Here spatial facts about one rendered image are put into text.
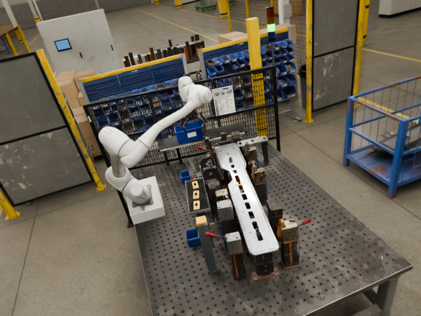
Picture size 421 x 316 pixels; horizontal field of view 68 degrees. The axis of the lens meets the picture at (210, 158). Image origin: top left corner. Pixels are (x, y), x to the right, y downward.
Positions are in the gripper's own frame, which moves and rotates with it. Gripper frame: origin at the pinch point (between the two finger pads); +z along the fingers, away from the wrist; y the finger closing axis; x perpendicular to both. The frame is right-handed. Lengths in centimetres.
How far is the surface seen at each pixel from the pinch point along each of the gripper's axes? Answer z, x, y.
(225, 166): 46, 17, 19
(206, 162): 31.7, 6.6, 3.2
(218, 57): 13, 253, 57
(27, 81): -24, 177, -178
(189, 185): 30.1, -22.2, -12.7
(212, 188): 36.4, -22.7, 3.3
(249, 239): 46, -69, 18
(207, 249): 54, -63, -9
